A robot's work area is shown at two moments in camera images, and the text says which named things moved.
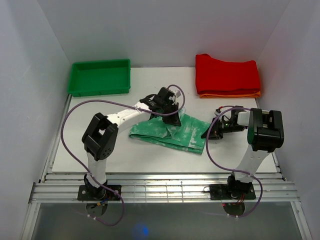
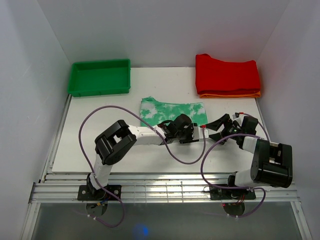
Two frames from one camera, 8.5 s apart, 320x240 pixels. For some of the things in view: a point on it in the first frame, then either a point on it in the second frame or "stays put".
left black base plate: [88, 192] stays put
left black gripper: [174, 120] -> [189, 139]
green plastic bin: [99, 77] stays put
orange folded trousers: [254, 94] stays put
